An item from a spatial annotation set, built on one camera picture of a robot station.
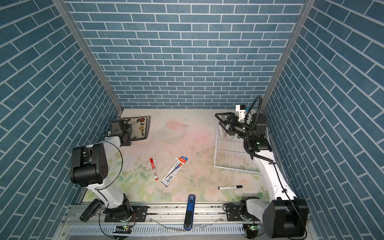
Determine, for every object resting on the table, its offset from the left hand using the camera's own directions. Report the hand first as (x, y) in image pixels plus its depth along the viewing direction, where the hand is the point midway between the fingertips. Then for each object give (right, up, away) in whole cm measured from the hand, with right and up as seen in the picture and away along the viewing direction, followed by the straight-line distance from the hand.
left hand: (130, 128), depth 98 cm
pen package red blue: (+33, -22, -10) cm, 41 cm away
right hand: (+54, +6, -29) cm, 62 cm away
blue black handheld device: (+41, -45, -27) cm, 66 cm away
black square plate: (+4, +2, +7) cm, 8 cm away
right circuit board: (+72, -47, -27) cm, 90 cm away
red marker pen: (+18, -23, -9) cm, 31 cm away
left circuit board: (+9, -49, -26) cm, 56 cm away
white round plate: (+62, -2, -2) cm, 62 cm away
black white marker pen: (+63, -32, -16) cm, 73 cm away
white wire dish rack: (+67, -16, -4) cm, 69 cm away
